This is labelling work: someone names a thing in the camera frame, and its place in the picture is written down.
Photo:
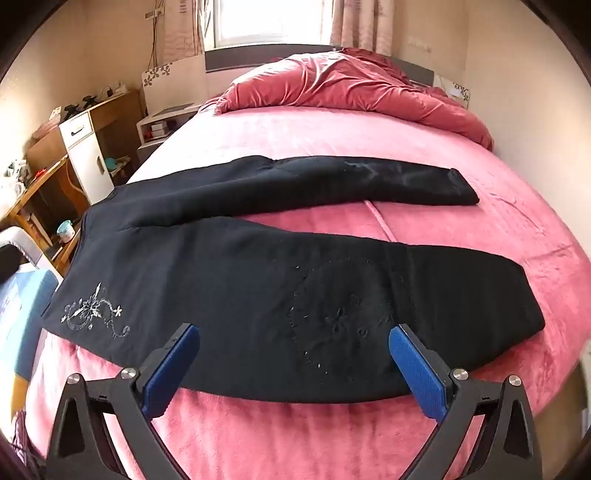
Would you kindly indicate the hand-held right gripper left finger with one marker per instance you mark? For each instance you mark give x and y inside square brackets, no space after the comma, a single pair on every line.
[171,369]

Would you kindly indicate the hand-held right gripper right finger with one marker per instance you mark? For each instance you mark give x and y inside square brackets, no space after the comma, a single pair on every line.
[418,374]

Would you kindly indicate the black embroidered pants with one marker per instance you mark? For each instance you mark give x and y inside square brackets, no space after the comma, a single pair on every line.
[258,286]

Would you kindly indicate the blue cushion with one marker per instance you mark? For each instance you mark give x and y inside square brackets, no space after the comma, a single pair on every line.
[23,314]

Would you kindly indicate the teal cup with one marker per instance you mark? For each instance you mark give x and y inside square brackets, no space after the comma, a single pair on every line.
[65,230]

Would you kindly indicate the grey chair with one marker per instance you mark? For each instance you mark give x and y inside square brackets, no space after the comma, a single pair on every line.
[18,240]

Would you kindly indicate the white drawer cabinet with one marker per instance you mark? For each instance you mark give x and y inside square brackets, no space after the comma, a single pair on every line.
[90,161]

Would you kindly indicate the low wooden table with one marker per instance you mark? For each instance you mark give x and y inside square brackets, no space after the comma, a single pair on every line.
[41,184]

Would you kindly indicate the white plastic bag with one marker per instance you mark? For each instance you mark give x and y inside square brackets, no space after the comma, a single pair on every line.
[11,182]

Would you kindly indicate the white nightstand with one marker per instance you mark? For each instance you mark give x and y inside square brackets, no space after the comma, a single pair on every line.
[159,122]

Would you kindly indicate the pink fleece bed blanket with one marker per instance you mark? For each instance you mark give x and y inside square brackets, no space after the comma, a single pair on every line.
[323,134]

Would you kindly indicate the white and wood cabinet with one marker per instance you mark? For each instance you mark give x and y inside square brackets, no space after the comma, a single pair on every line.
[124,110]

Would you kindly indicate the small flower-sticker board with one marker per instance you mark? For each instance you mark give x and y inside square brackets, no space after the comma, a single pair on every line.
[457,92]

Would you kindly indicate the white flower-sticker board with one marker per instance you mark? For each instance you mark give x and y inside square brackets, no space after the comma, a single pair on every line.
[175,83]

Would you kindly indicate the red velvet quilt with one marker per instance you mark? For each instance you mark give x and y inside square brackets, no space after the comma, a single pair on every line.
[351,87]

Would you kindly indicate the dark grey headboard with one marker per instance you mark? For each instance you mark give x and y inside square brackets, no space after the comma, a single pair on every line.
[240,57]

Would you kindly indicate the tall cardboard box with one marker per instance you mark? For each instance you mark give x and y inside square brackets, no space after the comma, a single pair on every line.
[182,27]

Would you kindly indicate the patterned beige curtain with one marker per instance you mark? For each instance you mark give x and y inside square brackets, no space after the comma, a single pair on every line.
[360,23]

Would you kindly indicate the bright window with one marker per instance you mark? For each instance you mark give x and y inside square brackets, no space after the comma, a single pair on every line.
[272,18]

